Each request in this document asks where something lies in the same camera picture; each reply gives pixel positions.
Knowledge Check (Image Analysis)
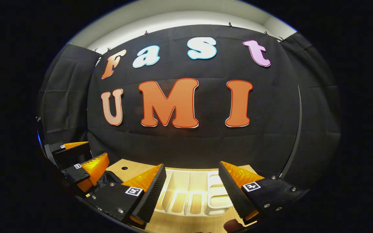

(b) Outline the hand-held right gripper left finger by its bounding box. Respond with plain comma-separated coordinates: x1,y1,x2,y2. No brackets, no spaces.
85,163,167,226

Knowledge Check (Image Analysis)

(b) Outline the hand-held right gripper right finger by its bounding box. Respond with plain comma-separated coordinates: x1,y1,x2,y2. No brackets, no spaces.
218,161,310,226

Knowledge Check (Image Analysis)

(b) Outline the black schoolbag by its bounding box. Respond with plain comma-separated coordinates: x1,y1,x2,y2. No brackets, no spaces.
91,171,124,194

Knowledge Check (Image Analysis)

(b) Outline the white plastic bookshelf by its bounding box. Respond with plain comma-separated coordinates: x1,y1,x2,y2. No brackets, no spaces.
154,169,235,216

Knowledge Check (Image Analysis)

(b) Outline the row of black cloth clips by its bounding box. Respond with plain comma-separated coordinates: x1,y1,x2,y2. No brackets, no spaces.
93,22,287,54

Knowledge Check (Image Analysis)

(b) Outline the grey backdrop frame pole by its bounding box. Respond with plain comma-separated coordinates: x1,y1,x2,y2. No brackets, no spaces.
279,85,303,178

